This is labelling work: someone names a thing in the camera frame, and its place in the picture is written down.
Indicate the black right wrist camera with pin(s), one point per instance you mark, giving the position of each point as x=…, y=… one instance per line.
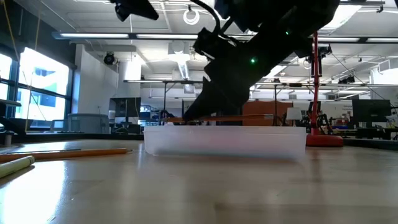
x=211, y=43

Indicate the large bright window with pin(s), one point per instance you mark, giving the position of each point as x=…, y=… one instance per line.
x=43, y=71

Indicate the orange partition panel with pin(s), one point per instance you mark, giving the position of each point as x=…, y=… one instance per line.
x=264, y=108

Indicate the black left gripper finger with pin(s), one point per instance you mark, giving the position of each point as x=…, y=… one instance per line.
x=147, y=11

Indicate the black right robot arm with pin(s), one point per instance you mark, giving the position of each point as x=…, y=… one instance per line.
x=295, y=18

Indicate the white lampshade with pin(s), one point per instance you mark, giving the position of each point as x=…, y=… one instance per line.
x=293, y=113

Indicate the long ceiling light bar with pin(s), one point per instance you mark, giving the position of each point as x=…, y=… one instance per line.
x=93, y=35

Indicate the red desk lamp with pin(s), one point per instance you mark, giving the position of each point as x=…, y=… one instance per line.
x=325, y=140

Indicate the wide black monitor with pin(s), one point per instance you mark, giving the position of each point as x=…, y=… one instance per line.
x=371, y=110

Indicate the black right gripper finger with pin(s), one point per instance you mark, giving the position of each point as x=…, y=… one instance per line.
x=211, y=102

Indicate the black ceiling speaker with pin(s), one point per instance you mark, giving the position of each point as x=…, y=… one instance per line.
x=109, y=58

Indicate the long orange pencil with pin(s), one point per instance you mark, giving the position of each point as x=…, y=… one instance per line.
x=62, y=154

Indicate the clear supply box orange lid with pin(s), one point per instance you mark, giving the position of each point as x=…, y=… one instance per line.
x=224, y=141

